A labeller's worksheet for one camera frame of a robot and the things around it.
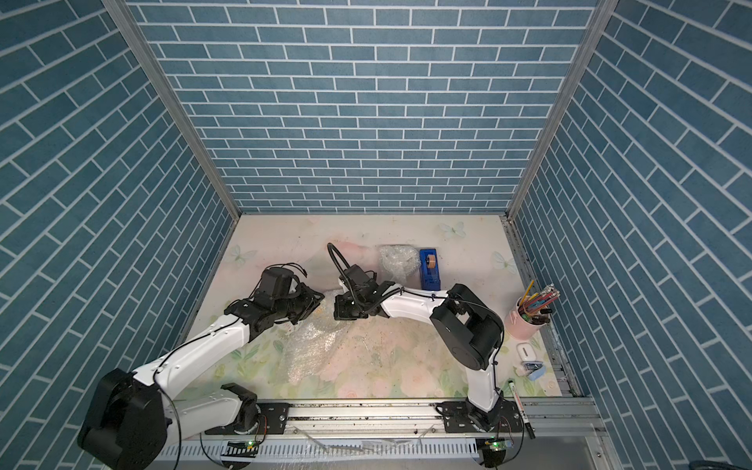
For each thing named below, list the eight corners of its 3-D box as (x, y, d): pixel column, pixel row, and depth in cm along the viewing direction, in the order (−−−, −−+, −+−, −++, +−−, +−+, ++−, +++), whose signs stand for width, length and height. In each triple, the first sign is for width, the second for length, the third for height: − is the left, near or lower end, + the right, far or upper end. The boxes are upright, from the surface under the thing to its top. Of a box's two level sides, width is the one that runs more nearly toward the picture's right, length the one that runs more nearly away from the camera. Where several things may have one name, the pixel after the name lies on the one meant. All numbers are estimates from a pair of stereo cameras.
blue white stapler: (526, 380, 83) (530, 377, 80) (521, 363, 85) (525, 360, 83) (545, 380, 83) (549, 377, 80) (539, 363, 86) (543, 360, 83)
